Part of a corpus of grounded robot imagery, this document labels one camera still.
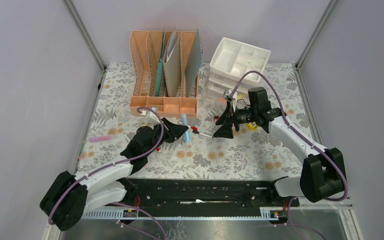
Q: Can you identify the orange plastic file organizer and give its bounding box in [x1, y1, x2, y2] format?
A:
[129, 30, 203, 118]

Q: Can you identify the floral patterned desk mat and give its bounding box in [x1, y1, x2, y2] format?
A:
[77, 62, 302, 180]

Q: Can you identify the light blue folder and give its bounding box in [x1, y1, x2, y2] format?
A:
[185, 29, 203, 97]

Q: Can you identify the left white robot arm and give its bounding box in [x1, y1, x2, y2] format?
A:
[39, 118, 189, 231]

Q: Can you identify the orange cap grey highlighter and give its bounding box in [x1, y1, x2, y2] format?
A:
[217, 97, 227, 103]

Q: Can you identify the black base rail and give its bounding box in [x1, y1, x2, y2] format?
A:
[112, 177, 301, 220]

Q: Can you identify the teal folder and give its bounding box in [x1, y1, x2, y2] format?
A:
[154, 31, 165, 97]

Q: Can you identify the black cap white marker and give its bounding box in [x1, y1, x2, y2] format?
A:
[192, 130, 214, 139]

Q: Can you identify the yellow owl eraser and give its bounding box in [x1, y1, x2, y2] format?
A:
[246, 122, 258, 131]

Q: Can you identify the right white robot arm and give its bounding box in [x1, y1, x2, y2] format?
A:
[213, 87, 348, 206]

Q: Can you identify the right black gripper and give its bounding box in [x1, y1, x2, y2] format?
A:
[213, 100, 257, 140]

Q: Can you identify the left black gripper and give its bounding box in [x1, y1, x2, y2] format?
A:
[144, 117, 188, 157]

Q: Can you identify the white plastic drawer unit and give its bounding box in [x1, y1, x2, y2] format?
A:
[202, 37, 271, 101]

